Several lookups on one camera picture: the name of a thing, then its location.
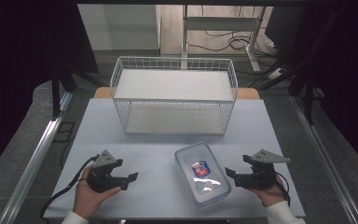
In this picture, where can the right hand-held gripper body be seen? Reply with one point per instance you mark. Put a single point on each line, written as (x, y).
(259, 179)

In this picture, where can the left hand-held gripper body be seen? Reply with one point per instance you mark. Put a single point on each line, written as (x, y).
(101, 179)

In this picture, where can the clear plastic container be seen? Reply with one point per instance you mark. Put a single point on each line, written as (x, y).
(202, 174)

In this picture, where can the person's right hand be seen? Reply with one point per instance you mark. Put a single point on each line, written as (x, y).
(268, 196)

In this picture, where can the person's left hand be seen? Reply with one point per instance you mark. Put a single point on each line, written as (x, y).
(90, 197)

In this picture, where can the wooden board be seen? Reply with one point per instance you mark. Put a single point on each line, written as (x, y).
(102, 92)

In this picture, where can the white power strip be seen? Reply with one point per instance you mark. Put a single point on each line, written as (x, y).
(275, 74)

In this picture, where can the black metal stand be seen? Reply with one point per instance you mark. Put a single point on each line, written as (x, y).
(309, 93)
(56, 93)

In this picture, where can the black curtain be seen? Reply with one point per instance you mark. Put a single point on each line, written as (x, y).
(18, 62)
(351, 77)

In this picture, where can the white cabinet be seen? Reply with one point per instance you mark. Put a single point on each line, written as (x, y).
(119, 28)

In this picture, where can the aluminium rail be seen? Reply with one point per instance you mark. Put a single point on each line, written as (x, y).
(34, 158)
(326, 161)

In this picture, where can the white metal desk frame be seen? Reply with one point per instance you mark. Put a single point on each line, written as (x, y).
(220, 23)

